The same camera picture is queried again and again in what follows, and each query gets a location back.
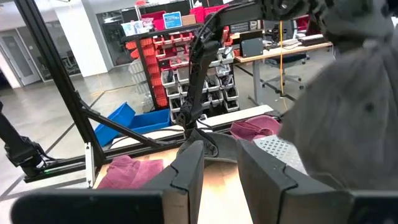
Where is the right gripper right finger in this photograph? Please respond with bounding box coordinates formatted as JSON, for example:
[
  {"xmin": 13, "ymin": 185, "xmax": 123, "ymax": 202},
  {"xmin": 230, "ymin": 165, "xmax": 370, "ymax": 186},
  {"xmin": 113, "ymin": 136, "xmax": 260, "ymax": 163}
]
[{"xmin": 237, "ymin": 139, "xmax": 352, "ymax": 224}]

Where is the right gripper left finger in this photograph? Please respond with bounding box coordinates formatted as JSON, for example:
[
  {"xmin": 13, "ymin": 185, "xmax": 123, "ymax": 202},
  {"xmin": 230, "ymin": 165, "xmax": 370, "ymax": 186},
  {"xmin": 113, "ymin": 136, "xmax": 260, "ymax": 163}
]
[{"xmin": 142, "ymin": 139, "xmax": 205, "ymax": 224}]

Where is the maroon cloth hat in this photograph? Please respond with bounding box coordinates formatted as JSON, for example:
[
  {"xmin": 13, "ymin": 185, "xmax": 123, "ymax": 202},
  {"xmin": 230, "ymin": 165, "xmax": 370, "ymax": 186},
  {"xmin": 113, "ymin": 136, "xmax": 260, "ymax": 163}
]
[
  {"xmin": 229, "ymin": 114, "xmax": 282, "ymax": 142},
  {"xmin": 97, "ymin": 154, "xmax": 165, "ymax": 190}
]

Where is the dark grey cloth hat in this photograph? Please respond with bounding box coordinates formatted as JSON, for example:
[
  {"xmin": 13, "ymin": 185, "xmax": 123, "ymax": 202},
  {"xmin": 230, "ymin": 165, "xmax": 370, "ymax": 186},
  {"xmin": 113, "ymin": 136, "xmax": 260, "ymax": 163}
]
[
  {"xmin": 278, "ymin": 0, "xmax": 398, "ymax": 191},
  {"xmin": 178, "ymin": 128, "xmax": 241, "ymax": 164}
]

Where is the grey perforated metal stand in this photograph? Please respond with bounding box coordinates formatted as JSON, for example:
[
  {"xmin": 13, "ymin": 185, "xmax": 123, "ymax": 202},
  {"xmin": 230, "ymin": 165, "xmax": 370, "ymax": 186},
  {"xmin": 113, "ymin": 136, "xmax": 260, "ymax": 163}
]
[{"xmin": 252, "ymin": 134, "xmax": 309, "ymax": 177}]

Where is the blue plastic bin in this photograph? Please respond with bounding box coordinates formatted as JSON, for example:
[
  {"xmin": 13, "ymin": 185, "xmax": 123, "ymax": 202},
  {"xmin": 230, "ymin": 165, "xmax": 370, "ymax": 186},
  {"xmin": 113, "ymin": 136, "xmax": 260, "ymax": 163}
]
[
  {"xmin": 128, "ymin": 108, "xmax": 172, "ymax": 135},
  {"xmin": 94, "ymin": 101, "xmax": 137, "ymax": 147}
]

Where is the parts bin rack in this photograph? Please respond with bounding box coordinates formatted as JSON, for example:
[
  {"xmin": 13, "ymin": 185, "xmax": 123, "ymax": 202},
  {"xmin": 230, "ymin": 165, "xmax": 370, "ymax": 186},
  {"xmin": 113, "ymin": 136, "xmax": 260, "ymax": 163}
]
[{"xmin": 120, "ymin": 0, "xmax": 242, "ymax": 123}]

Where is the office chair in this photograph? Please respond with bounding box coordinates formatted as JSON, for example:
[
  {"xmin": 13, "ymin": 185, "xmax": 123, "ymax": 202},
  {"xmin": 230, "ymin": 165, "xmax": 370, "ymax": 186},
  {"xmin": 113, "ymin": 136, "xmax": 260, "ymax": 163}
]
[{"xmin": 262, "ymin": 52, "xmax": 311, "ymax": 91}]

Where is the wooden top standing desk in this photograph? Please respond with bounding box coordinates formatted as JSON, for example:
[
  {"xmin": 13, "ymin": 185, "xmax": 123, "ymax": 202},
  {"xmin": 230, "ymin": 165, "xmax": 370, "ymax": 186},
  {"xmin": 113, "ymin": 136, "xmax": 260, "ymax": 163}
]
[{"xmin": 233, "ymin": 30, "xmax": 335, "ymax": 107}]

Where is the black square device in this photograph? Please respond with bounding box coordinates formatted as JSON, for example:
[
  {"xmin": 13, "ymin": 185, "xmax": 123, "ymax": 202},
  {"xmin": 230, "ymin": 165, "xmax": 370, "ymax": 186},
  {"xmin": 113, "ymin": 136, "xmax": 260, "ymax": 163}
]
[{"xmin": 240, "ymin": 37, "xmax": 265, "ymax": 58}]

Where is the blue printed sign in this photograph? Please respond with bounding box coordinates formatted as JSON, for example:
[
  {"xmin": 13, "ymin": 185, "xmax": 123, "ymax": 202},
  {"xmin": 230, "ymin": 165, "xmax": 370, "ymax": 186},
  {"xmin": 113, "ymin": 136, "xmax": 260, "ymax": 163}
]
[{"xmin": 162, "ymin": 11, "xmax": 183, "ymax": 30}]

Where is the grey double door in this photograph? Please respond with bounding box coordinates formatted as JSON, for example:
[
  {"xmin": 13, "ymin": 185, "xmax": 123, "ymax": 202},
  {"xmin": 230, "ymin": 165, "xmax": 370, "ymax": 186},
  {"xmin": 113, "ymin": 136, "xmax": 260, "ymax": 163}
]
[{"xmin": 0, "ymin": 29, "xmax": 42, "ymax": 87}]

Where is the white wire cart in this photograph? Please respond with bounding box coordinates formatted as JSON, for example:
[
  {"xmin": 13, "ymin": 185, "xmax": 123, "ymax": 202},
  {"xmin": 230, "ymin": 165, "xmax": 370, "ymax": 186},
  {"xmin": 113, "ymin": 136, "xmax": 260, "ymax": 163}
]
[{"xmin": 128, "ymin": 58, "xmax": 150, "ymax": 96}]

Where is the yellow extension cord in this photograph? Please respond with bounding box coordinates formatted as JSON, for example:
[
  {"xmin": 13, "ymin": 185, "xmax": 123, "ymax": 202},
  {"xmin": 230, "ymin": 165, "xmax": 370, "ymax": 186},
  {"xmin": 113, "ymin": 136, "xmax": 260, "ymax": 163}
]
[{"xmin": 277, "ymin": 20, "xmax": 289, "ymax": 110}]

